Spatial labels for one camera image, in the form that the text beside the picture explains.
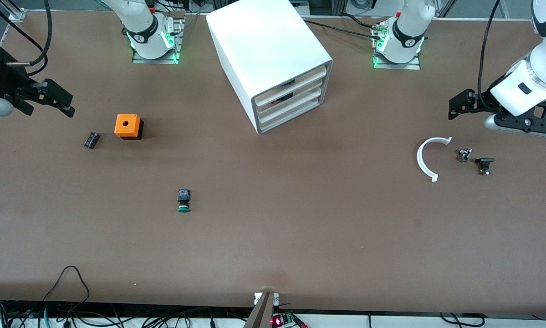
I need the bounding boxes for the white drawer cabinet grey frame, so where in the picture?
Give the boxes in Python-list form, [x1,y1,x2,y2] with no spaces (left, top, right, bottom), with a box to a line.
[206,0,333,135]

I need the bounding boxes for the white plastic drawer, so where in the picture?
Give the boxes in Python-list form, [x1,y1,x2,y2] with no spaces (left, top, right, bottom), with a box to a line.
[256,77,325,117]
[259,97,323,133]
[257,88,324,124]
[255,65,328,108]

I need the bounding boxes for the thin black cable loop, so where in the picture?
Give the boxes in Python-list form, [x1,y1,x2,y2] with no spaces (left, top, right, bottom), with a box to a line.
[42,266,90,316]

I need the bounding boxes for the orange box with hole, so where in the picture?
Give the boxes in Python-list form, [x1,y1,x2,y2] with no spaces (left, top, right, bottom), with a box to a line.
[114,114,144,140]

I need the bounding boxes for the black cable on table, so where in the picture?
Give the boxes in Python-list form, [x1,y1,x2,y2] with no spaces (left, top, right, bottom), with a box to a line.
[304,14,387,41]

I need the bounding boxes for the white curved plastic arc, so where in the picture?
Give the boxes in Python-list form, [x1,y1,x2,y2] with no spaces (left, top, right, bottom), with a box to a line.
[417,136,453,183]

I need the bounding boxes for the green mushroom push button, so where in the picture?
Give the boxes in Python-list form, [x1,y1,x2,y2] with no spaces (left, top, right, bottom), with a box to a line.
[177,189,192,213]

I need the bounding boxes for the tangled black cable bundle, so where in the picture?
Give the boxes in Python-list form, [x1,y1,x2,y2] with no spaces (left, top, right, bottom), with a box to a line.
[0,298,255,328]

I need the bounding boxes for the tan camera mount post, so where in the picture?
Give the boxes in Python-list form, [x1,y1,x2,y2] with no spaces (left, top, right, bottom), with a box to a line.
[243,292,280,328]

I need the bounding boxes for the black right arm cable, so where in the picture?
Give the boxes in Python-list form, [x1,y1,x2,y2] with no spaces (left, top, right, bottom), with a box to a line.
[0,0,51,77]

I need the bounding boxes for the green circuit board red light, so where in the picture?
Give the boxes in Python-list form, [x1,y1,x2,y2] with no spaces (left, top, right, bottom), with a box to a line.
[270,312,297,328]

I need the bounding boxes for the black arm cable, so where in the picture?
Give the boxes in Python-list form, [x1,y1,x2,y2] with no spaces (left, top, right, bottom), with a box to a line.
[478,0,502,110]
[0,0,51,77]

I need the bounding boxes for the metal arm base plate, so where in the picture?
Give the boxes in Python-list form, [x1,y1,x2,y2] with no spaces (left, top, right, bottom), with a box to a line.
[132,17,183,64]
[372,23,422,70]

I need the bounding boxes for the small black bracket part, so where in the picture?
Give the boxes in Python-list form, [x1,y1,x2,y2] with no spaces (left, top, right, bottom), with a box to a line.
[475,157,495,176]

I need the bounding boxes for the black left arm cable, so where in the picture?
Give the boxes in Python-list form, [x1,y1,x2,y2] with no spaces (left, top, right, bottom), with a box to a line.
[478,0,502,110]

